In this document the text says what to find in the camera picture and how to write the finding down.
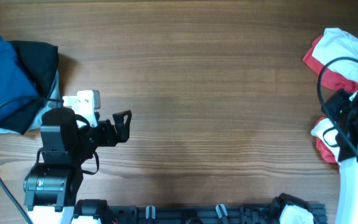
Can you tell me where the red t-shirt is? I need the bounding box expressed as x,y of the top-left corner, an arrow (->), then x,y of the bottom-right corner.
302,35 -> 358,164

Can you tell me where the white t-shirt black print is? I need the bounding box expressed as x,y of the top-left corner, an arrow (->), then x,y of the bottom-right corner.
310,27 -> 358,162

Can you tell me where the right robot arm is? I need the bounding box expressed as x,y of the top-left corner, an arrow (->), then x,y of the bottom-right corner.
318,86 -> 358,223

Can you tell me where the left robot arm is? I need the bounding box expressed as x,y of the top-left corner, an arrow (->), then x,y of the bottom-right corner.
23,108 -> 132,223

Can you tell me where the grey folded garment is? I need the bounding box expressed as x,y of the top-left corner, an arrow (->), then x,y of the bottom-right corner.
0,71 -> 62,134

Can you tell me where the black folded garment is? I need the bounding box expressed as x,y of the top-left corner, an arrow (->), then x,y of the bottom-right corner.
0,40 -> 60,136

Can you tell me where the blue folded garment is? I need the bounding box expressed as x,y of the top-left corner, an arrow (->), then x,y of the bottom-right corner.
0,37 -> 39,121

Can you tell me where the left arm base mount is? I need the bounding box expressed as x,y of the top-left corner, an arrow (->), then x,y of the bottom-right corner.
71,199 -> 118,224

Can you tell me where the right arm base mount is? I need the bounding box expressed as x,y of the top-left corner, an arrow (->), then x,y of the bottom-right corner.
267,193 -> 316,224

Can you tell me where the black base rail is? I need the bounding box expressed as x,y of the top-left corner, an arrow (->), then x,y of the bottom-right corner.
107,203 -> 328,224

